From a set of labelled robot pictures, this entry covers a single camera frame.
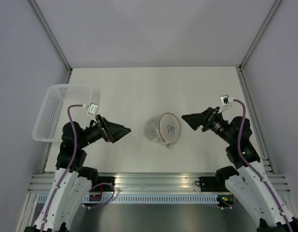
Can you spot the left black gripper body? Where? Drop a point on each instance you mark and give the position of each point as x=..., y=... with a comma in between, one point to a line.
x=102, y=127

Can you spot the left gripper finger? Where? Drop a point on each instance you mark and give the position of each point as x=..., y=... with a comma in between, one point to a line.
x=112, y=126
x=117, y=134

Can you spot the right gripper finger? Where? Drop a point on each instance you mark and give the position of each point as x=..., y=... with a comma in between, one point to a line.
x=194, y=123
x=197, y=117

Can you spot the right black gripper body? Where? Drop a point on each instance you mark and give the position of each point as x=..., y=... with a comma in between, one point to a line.
x=213, y=120

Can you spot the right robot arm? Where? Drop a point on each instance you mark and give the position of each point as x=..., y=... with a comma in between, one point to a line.
x=246, y=178

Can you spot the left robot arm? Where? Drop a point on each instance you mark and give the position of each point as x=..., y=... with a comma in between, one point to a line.
x=72, y=181

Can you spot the white perforated plastic basket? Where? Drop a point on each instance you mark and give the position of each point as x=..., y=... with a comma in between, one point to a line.
x=53, y=114

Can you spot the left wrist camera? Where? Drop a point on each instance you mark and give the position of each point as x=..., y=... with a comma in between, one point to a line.
x=92, y=110

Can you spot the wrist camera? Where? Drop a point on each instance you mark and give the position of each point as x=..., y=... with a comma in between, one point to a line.
x=92, y=110
x=226, y=103

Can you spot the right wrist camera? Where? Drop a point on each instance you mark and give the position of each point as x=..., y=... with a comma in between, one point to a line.
x=226, y=103

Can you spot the right aluminium frame post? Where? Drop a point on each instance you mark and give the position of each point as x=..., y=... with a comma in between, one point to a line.
x=264, y=26

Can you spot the aluminium frame post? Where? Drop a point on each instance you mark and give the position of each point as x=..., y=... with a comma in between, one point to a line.
x=45, y=26
x=264, y=26

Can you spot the white slotted cable duct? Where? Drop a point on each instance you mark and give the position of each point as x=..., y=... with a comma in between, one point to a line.
x=159, y=199

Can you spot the left aluminium frame post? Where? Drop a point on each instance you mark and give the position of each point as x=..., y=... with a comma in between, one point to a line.
x=45, y=26

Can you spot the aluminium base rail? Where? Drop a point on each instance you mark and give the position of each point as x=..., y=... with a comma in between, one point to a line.
x=151, y=183

